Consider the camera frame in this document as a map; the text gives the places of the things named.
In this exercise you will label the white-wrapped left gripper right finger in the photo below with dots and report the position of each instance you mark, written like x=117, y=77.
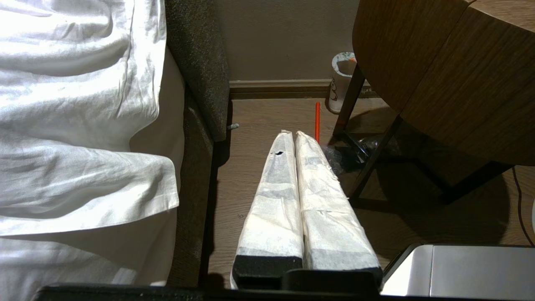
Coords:
x=330, y=225

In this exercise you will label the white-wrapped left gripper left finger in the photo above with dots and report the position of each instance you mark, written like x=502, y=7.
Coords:
x=271, y=217

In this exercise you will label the clear plastic wrapping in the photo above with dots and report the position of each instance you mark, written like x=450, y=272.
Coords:
x=368, y=146

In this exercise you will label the small metal bolt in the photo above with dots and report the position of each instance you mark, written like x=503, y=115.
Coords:
x=233, y=126

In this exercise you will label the orange straw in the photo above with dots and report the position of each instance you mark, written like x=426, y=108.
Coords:
x=317, y=121

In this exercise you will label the white paper cup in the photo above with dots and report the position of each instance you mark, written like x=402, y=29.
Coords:
x=339, y=83

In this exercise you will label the beige mattress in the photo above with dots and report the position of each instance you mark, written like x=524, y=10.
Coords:
x=169, y=104

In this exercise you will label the grey fabric headboard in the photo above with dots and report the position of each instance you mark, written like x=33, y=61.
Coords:
x=196, y=62

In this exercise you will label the round wooden nightstand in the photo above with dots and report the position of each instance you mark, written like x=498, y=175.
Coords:
x=451, y=62

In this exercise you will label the white bed duvet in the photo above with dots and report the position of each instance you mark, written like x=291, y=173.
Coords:
x=75, y=125

